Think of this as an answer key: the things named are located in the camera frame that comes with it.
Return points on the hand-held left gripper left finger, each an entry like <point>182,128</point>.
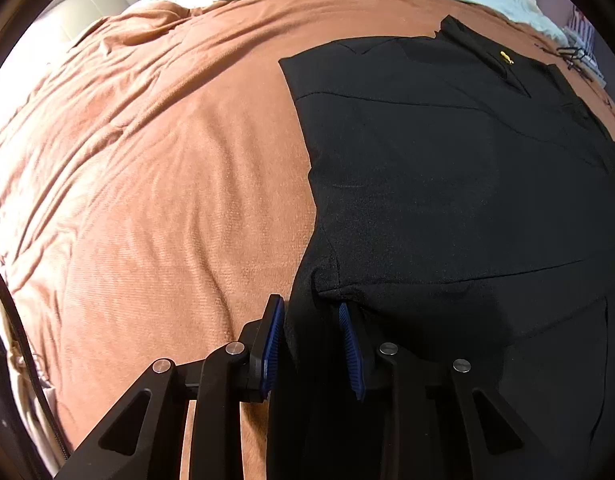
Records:
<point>271,340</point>

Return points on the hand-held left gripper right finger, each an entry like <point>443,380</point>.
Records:
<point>348,345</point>

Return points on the black garment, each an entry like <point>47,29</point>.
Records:
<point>437,185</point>

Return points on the black clothes hanger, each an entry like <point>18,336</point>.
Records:
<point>575,55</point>

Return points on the orange-brown blanket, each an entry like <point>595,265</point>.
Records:
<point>162,185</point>

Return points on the beige padded headboard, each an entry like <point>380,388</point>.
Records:
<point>87,5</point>

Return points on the striped box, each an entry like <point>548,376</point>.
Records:
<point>585,30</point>

